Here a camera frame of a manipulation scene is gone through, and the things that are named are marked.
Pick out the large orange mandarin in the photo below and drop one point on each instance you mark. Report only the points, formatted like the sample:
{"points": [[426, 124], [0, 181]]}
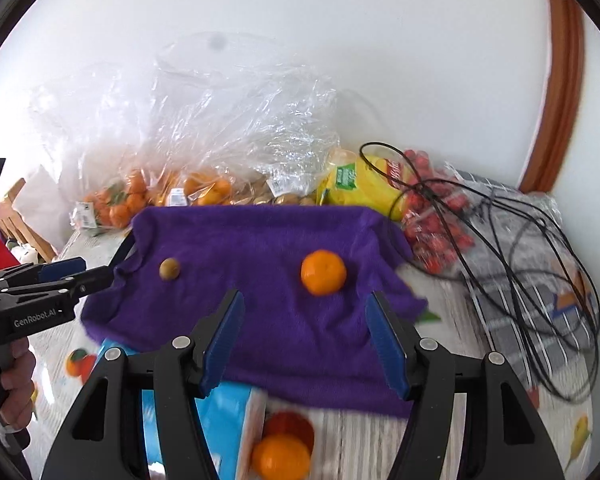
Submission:
{"points": [[323, 273]]}

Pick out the clear bag of kumquats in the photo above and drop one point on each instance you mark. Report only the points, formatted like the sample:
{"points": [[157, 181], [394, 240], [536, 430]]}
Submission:
{"points": [[243, 105]]}

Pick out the small brown-green fruit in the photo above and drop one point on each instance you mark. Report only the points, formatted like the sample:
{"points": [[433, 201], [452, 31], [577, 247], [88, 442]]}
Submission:
{"points": [[169, 269]]}

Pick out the grey checked fabric package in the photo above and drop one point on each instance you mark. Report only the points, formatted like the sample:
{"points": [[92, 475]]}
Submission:
{"points": [[533, 297]]}

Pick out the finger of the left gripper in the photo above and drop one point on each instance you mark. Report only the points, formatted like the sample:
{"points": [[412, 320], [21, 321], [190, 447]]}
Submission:
{"points": [[60, 269], [92, 280]]}

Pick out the wooden chair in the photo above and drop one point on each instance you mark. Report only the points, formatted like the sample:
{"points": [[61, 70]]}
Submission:
{"points": [[13, 226]]}

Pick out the blue tissue pack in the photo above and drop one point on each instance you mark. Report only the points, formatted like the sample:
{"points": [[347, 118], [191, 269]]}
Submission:
{"points": [[232, 417]]}

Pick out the white plastic bag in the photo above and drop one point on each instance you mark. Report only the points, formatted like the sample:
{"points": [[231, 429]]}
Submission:
{"points": [[44, 210]]}

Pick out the purple towel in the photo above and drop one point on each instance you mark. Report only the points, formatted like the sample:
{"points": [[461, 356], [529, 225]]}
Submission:
{"points": [[305, 349]]}

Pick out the brown door frame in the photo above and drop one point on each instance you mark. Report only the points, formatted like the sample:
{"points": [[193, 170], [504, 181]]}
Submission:
{"points": [[562, 97]]}

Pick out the black tray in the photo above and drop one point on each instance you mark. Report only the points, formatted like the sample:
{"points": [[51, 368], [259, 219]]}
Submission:
{"points": [[124, 250]]}

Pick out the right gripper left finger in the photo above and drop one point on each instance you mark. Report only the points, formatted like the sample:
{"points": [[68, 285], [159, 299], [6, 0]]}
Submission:
{"points": [[102, 436]]}

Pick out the yellow snack bag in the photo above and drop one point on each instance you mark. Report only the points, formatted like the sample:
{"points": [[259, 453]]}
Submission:
{"points": [[351, 181]]}

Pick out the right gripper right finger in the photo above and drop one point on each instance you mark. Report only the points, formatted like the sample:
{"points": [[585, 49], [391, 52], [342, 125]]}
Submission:
{"points": [[504, 436]]}

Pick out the bag of red fruits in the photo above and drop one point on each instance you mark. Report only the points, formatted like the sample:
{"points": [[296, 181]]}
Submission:
{"points": [[434, 208]]}

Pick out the person's left hand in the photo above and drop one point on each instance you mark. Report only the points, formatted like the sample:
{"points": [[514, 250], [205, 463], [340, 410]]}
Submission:
{"points": [[17, 381]]}

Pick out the clear bag of mandarins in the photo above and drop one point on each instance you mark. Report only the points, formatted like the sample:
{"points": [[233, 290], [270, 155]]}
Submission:
{"points": [[118, 158]]}

